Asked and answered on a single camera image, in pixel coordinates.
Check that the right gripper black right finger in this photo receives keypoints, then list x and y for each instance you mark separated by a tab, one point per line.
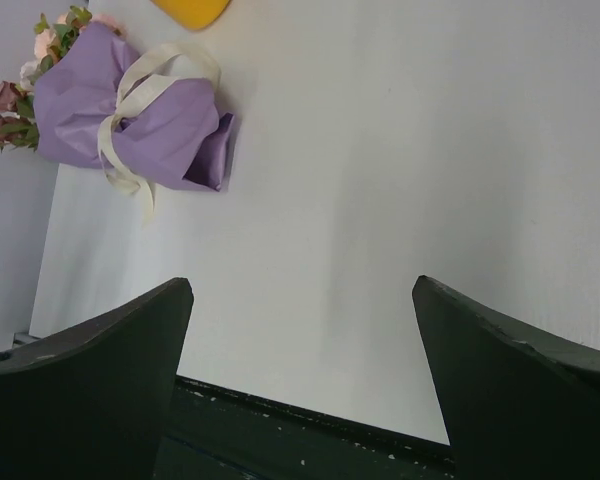
517	402

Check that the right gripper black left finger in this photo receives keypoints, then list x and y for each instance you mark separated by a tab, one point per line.
91	401

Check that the purple pink wrapping paper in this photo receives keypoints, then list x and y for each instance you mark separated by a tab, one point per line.
141	119

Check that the pink artificial flower bunch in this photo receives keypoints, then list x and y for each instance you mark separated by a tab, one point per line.
53	41

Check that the cream ribbon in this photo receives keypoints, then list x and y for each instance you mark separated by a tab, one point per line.
139	87

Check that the yellow cylindrical vase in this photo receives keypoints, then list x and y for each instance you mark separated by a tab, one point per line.
193	14

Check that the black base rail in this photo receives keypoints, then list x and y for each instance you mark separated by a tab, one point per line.
217	433

